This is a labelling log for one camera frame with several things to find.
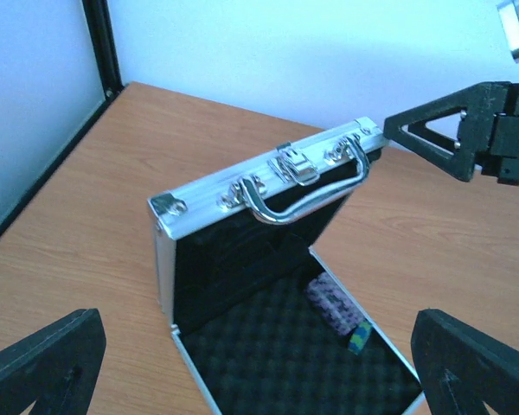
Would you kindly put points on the blue green chip stack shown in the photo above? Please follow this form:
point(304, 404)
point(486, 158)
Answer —
point(359, 337)

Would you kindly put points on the purple poker chip stack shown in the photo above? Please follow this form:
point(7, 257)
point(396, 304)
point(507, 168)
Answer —
point(334, 305)

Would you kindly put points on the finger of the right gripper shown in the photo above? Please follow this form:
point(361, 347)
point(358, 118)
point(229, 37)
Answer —
point(455, 132)

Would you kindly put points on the aluminium poker case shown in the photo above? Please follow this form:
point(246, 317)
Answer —
point(234, 251)

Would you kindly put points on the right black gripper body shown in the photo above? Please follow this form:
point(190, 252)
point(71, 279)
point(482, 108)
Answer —
point(517, 134)

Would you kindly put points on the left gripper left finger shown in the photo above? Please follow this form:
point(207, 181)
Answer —
point(55, 369)

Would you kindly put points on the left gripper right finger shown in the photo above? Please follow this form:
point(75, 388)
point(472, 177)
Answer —
point(461, 369)

